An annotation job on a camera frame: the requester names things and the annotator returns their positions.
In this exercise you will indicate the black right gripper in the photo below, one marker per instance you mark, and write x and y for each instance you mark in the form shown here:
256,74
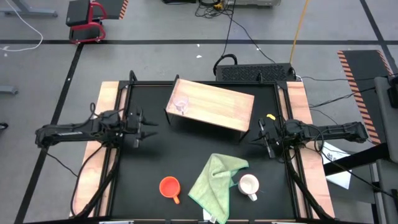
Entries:
270,140

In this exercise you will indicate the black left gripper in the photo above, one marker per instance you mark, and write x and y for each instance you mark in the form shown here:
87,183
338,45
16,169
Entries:
136,124

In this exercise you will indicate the clear plastic cup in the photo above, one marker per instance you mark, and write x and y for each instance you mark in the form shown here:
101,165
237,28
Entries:
180,102

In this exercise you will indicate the white patterned ceramic mug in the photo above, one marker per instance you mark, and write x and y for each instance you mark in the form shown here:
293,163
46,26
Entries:
248,184

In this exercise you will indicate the orange plastic mug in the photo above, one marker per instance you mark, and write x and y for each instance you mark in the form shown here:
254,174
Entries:
169,186

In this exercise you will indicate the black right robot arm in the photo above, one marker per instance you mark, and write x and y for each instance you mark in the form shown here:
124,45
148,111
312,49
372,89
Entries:
335,130

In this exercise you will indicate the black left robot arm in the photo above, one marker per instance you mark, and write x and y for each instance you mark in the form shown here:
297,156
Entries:
68,133

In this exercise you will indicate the wooden shelf with black legs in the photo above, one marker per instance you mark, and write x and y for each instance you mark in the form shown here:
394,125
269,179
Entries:
217,105

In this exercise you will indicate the yellow tape tag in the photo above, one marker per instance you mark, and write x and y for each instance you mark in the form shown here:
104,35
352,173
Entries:
271,116

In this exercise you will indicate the light wooden side board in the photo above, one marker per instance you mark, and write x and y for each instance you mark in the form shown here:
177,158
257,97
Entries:
298,93
88,189

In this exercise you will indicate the green microfiber cloth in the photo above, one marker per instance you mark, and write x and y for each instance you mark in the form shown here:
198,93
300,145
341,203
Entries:
214,183

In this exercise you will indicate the black perforated computer case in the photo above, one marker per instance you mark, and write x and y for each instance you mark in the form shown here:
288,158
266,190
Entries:
248,73

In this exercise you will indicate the white paper sheet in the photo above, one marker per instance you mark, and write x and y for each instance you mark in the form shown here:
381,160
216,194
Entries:
340,180

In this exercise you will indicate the black metal beam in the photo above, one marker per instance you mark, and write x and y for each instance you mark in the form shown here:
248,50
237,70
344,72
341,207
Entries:
357,158

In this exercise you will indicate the large hazard striped black mat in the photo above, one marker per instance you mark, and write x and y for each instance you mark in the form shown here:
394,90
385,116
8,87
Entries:
363,71

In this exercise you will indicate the grey metal cabinet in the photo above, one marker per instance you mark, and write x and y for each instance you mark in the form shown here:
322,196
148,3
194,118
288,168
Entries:
384,124

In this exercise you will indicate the small hazard striped black panel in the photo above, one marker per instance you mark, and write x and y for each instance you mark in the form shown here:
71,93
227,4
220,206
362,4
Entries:
113,7

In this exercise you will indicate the black floor device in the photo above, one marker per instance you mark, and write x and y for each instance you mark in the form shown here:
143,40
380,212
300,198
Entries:
178,1

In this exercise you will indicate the grey equipment box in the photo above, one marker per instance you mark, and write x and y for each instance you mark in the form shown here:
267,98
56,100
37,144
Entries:
255,2

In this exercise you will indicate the black box device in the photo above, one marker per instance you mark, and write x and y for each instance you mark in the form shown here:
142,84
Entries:
393,96

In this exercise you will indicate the black floor object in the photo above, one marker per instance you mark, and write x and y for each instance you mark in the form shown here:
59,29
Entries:
3,126

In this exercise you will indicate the grey metal foot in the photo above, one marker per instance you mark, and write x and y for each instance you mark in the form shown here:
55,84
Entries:
7,90

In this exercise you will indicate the grey metal table leg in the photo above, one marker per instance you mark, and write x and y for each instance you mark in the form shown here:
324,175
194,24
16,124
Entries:
31,13

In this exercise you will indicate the black table frame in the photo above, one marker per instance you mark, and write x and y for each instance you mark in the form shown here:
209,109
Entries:
155,83

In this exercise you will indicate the red frame black stool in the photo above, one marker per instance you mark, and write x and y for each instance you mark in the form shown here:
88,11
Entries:
77,12

